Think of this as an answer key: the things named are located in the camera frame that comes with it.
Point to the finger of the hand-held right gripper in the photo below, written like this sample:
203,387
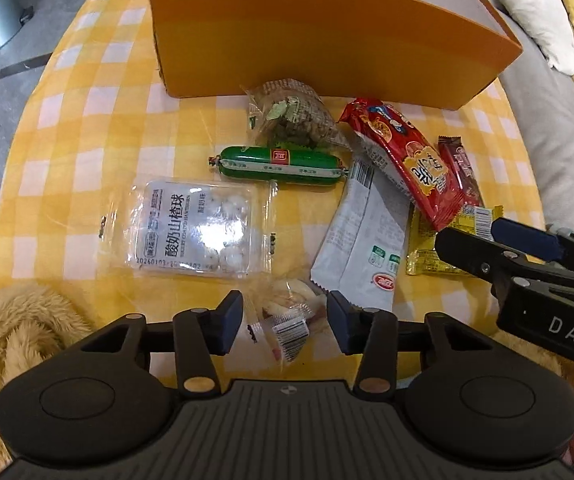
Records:
472,252
522,236

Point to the clear packet of white balls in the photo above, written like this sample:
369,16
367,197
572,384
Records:
192,225

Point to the orange cardboard box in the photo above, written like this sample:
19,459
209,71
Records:
317,35

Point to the small clear snack packet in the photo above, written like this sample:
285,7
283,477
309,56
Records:
287,310

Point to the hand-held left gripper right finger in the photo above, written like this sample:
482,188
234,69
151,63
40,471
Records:
342,322

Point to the yellow checkered storage box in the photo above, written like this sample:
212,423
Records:
92,110

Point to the grey sofa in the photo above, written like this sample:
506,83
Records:
557,135

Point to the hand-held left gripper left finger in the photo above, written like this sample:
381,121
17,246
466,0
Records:
229,321

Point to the red biscuit packet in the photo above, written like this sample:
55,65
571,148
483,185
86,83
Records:
412,165

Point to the grey white snack packet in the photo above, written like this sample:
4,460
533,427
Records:
362,240

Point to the fluffy yellow blanket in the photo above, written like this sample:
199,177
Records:
7,335

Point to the green sausage stick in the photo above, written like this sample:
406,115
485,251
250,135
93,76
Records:
277,165

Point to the white cushion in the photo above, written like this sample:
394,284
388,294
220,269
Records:
532,5

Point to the brown snack bar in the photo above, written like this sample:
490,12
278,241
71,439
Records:
462,170

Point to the yellow snack packet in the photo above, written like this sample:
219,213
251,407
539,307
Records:
424,261

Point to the clear packet of nuts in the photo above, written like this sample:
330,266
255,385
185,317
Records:
292,115

